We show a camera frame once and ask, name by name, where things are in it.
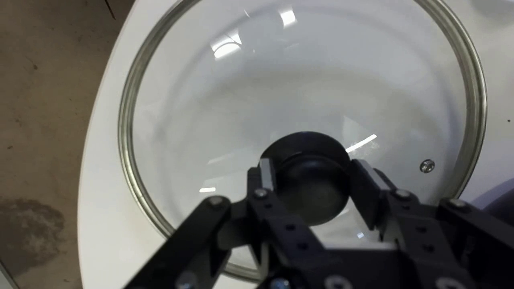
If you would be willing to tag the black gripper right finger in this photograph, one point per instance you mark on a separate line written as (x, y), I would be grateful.
(407, 213)

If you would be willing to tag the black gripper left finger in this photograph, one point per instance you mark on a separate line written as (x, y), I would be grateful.
(278, 225)

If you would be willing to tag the glass lid with black knob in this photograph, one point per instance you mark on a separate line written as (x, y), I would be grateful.
(267, 80)

